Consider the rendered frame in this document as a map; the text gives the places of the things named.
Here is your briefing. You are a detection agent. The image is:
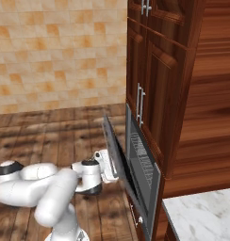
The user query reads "small wood cabinet door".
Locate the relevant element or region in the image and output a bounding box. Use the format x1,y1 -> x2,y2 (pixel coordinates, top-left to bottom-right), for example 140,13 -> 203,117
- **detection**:
146,0 -> 190,49
127,0 -> 149,27

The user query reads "wire oven rack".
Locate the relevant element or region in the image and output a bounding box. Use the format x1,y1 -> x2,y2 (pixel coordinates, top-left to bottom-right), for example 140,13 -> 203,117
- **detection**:
129,132 -> 154,193

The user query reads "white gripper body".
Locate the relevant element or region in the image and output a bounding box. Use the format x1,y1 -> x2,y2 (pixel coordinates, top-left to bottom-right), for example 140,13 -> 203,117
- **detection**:
97,149 -> 120,185

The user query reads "wood drawer front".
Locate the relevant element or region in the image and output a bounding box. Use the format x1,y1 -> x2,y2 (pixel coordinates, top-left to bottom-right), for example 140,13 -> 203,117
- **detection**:
127,195 -> 147,241

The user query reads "tall dark wood cabinet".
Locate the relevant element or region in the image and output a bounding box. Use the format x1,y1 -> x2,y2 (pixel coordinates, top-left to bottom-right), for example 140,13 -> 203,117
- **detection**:
125,0 -> 207,241

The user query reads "wood counter cabinet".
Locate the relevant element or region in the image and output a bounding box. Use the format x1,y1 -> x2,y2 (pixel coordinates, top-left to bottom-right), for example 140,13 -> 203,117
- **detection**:
163,214 -> 181,241

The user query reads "grey oven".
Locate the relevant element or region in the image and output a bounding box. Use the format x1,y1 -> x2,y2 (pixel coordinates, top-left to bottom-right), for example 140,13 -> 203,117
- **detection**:
124,103 -> 162,241

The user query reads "narrow wood cabinet door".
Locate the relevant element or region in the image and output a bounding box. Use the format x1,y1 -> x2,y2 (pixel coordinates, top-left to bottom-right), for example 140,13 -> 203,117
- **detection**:
126,18 -> 150,128

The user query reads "silver drawer handle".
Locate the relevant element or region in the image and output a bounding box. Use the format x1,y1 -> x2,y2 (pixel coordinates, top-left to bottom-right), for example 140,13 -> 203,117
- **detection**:
129,202 -> 144,226

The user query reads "wide wood cabinet door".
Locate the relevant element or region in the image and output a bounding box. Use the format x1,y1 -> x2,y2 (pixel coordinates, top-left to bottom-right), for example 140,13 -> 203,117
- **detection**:
144,37 -> 188,168

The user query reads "dark grey oven door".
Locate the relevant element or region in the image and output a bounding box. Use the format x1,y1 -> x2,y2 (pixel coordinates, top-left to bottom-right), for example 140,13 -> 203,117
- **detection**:
101,114 -> 150,221

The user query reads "long silver door handle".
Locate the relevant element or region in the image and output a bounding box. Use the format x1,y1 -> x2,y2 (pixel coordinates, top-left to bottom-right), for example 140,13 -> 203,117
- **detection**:
139,88 -> 147,128
135,82 -> 142,122

